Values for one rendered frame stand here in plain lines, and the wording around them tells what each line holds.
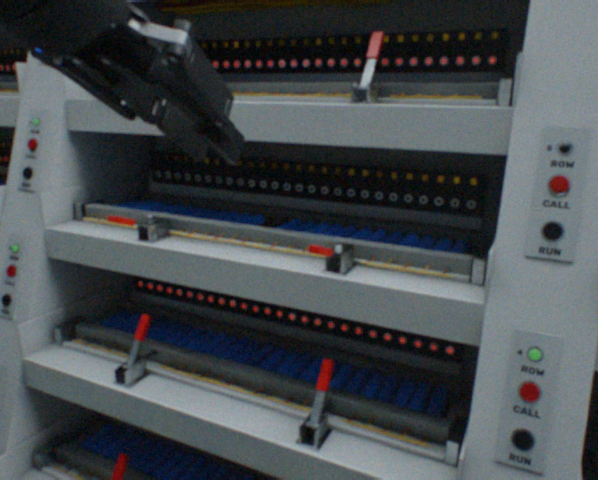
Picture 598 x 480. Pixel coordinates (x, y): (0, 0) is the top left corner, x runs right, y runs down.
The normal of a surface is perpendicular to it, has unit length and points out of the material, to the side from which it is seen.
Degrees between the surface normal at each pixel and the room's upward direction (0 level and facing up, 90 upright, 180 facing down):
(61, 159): 90
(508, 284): 90
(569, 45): 90
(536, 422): 90
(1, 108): 109
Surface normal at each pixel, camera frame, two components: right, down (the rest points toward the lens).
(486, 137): -0.44, 0.24
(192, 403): 0.01, -0.96
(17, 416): 0.90, 0.13
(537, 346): -0.41, -0.08
